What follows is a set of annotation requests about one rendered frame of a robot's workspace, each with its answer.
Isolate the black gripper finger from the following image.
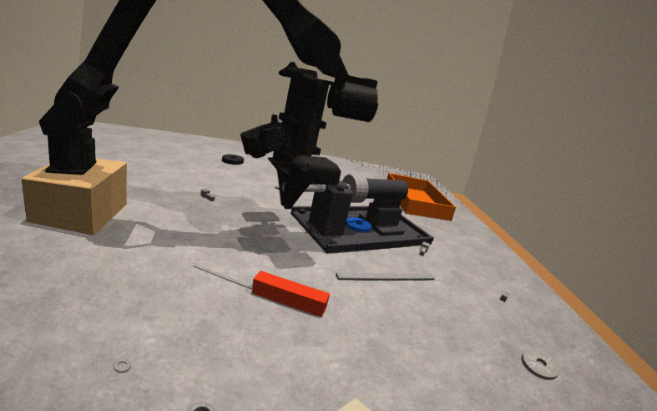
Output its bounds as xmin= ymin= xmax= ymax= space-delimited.
xmin=278 ymin=167 xmax=310 ymax=209
xmin=268 ymin=157 xmax=289 ymax=206

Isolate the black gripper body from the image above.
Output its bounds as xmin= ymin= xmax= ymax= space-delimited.
xmin=272 ymin=108 xmax=341 ymax=185

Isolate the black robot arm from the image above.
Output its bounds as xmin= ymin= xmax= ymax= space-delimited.
xmin=39 ymin=0 xmax=379 ymax=175

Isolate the white cylinder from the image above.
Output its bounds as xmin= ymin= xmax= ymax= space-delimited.
xmin=282 ymin=182 xmax=351 ymax=192

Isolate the blue ring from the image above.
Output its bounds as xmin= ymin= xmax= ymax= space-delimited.
xmin=346 ymin=217 xmax=372 ymax=232

